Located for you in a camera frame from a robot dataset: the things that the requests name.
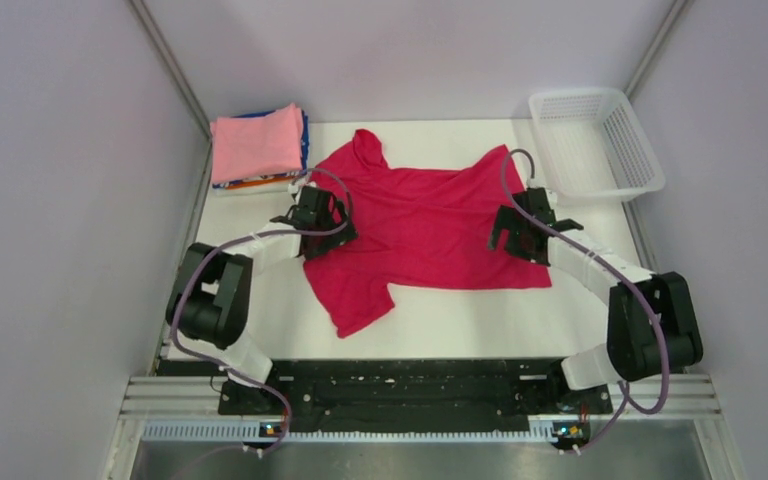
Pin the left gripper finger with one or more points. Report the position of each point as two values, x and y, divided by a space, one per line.
317 246
347 231

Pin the crimson red t shirt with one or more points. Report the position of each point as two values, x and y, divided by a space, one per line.
426 228

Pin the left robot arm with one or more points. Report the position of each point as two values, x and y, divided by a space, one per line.
208 308

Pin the pink folded t shirt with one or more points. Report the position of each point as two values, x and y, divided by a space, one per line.
258 142

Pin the blue folded t shirt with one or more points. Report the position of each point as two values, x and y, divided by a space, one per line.
304 142

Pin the white folded t shirt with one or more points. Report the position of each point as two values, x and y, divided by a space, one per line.
289 187

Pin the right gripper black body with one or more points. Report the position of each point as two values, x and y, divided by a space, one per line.
518 228

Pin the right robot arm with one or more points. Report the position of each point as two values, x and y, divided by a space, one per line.
652 326

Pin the white cable duct strip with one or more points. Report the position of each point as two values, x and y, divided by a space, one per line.
266 432

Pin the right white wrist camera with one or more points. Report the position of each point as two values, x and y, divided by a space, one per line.
541 186

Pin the orange folded t shirt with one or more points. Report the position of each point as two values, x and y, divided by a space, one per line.
257 182

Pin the white plastic basket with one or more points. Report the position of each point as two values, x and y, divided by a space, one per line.
593 146

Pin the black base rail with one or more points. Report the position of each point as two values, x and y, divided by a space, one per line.
413 396

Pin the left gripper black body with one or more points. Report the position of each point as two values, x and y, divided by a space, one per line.
328 221

